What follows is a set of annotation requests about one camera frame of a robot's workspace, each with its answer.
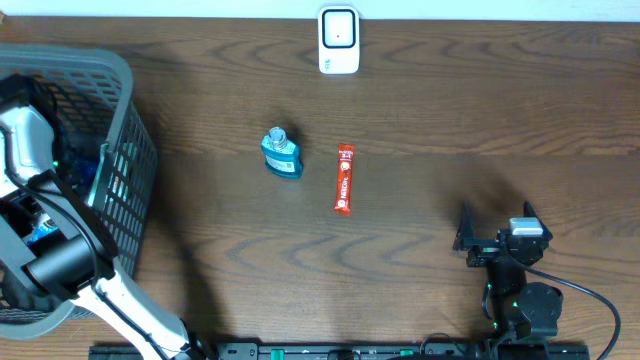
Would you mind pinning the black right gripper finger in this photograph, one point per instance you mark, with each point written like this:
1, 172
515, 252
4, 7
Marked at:
465, 237
528, 211

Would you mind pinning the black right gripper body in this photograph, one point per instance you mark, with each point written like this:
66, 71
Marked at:
486, 250

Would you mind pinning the red Nescafe coffee stick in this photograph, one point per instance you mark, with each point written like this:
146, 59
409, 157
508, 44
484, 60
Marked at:
342, 203

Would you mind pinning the teal mouthwash bottle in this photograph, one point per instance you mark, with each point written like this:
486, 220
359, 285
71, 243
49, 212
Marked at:
282, 156

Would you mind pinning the blue Oreo cookie pack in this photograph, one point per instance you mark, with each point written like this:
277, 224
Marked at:
79, 173

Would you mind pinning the mint green wipes pack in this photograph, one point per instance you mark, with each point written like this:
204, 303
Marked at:
99, 187

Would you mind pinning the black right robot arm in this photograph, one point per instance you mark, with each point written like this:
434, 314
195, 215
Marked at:
521, 310

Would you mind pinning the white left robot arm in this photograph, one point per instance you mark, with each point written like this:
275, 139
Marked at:
55, 245

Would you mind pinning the white barcode scanner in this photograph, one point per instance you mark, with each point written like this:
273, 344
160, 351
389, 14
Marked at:
338, 40

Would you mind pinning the grey plastic shopping basket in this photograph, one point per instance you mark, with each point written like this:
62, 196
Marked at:
93, 90

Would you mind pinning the black mounting rail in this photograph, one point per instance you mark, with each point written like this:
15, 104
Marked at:
432, 350

